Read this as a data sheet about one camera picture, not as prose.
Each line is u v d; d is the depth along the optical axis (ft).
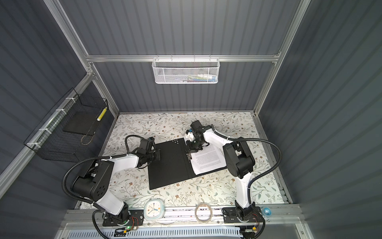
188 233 2.53
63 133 2.37
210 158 3.08
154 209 2.42
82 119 2.57
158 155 2.83
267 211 2.47
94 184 1.50
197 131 2.52
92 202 1.65
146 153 2.47
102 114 2.66
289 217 2.46
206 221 2.35
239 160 1.73
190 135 2.92
